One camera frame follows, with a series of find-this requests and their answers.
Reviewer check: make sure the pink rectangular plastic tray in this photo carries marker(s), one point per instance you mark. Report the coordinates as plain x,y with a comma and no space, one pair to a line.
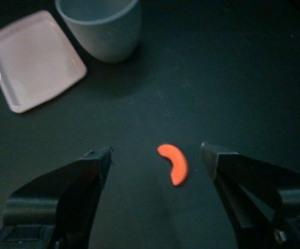
31,61

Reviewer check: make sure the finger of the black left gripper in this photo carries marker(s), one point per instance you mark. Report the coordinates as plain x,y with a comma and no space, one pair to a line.
52,201
265,194

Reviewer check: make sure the orange toy tangerine slice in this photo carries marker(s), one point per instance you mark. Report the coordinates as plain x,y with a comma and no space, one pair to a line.
176,163

